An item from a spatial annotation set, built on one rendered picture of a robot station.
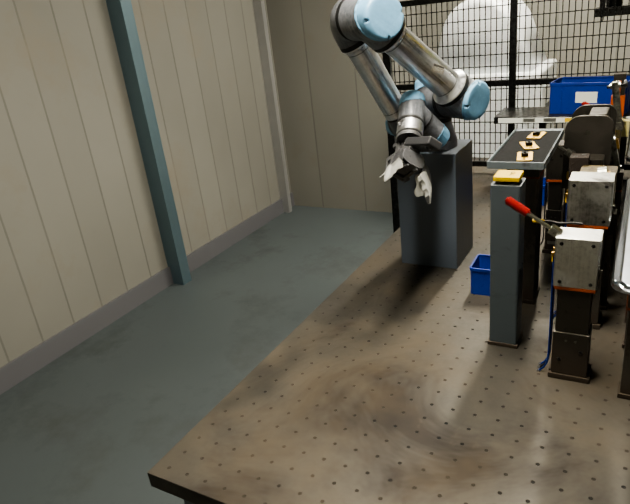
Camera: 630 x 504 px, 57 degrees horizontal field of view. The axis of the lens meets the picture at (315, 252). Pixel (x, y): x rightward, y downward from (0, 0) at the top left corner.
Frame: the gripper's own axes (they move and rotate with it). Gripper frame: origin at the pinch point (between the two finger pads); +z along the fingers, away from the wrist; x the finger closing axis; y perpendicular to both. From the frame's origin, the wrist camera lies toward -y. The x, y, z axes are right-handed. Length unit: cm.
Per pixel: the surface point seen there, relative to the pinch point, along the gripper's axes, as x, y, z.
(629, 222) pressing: -44, -32, 4
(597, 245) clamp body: -21.5, -37.5, 22.1
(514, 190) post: -11.6, -24.7, 6.3
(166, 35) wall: 59, 181, -181
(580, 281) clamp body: -24.9, -30.5, 26.9
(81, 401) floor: 37, 191, 39
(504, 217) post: -14.3, -19.2, 10.0
